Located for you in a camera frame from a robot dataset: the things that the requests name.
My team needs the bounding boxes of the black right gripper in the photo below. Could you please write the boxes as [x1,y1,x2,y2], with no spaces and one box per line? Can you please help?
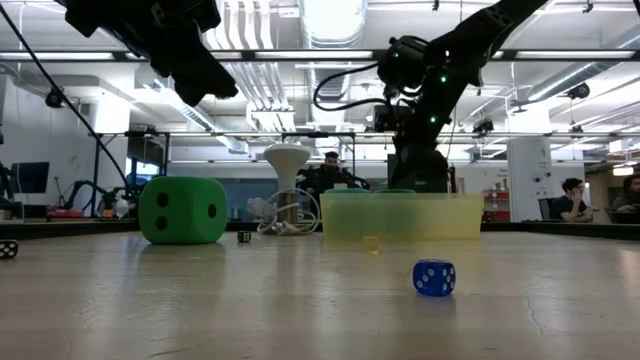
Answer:
[388,137,450,194]

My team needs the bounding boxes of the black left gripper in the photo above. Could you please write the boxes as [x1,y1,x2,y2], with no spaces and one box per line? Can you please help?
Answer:
[54,0,239,107]

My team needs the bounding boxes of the small blue die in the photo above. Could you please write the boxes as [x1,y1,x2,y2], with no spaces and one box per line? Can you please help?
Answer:
[412,259,457,298]

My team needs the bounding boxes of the large green foam die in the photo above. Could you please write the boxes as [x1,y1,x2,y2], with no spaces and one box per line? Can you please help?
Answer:
[138,175,229,246]

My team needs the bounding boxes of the yellow translucent plastic bin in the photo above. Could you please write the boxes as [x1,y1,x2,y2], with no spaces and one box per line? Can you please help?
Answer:
[319,192,485,241]

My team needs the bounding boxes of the person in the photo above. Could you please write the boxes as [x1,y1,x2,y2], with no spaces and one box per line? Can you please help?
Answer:
[542,177,597,224]
[612,173,640,214]
[298,151,372,197]

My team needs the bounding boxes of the white mushroom-shaped lamp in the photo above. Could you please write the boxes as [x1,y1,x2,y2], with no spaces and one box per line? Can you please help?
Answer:
[263,143,312,224]

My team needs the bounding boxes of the black computer monitor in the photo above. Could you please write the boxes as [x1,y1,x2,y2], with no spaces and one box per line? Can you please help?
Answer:
[10,161,51,195]

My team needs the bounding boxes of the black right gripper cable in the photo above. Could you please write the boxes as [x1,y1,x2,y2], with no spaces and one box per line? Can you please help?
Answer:
[312,62,387,113]

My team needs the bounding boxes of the black aluminium table frame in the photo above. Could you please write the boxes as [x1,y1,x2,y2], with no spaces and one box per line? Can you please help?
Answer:
[0,48,640,242]

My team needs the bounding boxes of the long black left arm cable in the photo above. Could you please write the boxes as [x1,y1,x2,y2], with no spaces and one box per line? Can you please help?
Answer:
[0,2,139,204]

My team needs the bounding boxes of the white coiled lamp cable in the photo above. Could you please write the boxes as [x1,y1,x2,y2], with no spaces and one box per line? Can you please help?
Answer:
[247,187,321,236]

